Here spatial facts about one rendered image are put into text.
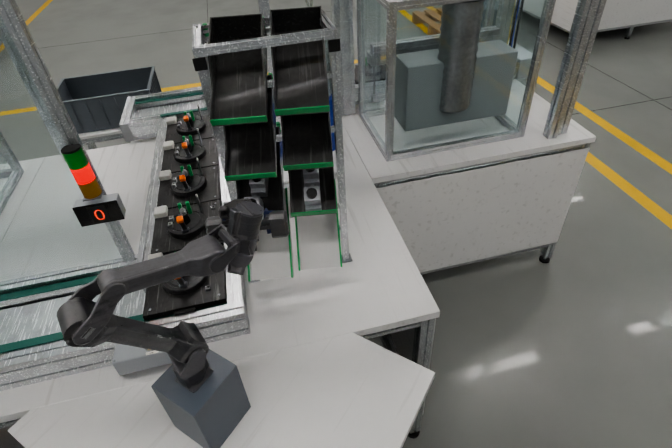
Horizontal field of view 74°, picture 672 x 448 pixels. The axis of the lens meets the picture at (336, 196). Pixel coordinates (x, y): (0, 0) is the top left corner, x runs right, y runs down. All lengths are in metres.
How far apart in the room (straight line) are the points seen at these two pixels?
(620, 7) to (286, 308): 5.52
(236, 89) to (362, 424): 0.89
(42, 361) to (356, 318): 0.88
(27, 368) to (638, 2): 6.32
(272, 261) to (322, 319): 0.24
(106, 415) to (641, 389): 2.18
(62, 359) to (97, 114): 2.06
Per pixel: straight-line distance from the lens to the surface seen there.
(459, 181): 2.16
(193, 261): 0.90
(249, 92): 1.14
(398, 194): 2.06
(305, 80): 1.16
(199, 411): 1.13
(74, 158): 1.38
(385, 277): 1.54
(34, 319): 1.70
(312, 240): 1.40
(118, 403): 1.46
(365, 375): 1.33
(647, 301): 2.97
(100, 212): 1.47
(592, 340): 2.67
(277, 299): 1.51
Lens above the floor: 2.01
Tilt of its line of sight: 38 degrees down
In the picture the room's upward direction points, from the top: 4 degrees counter-clockwise
